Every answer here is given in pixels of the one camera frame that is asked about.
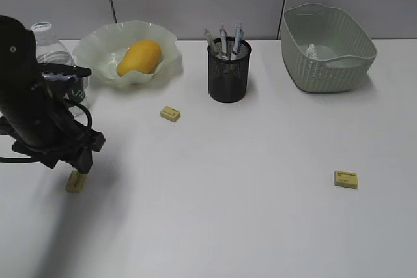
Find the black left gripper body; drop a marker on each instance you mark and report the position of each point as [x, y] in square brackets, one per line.
[76, 152]

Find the yellow eraser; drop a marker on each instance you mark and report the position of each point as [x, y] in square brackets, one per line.
[345, 179]
[76, 182]
[170, 114]

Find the clear water bottle green label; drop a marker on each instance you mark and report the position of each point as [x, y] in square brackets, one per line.
[50, 50]

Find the yellow mango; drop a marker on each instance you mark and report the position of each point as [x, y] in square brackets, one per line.
[142, 57]

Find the beige grip pen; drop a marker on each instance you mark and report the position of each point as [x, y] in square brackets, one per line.
[208, 37]

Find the grey grip pen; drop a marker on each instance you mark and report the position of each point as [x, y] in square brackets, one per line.
[223, 38]

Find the blue clip white pen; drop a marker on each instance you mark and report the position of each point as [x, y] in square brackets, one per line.
[237, 39]

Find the waste paper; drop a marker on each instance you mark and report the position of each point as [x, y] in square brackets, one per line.
[311, 52]

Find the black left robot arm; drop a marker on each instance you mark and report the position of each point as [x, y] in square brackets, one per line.
[46, 126]

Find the pale green wavy plate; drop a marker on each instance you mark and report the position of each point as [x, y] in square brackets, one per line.
[104, 49]

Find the black mesh pen holder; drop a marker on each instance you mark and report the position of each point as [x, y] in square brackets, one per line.
[227, 79]

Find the green woven plastic basket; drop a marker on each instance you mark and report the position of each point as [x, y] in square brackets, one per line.
[345, 51]

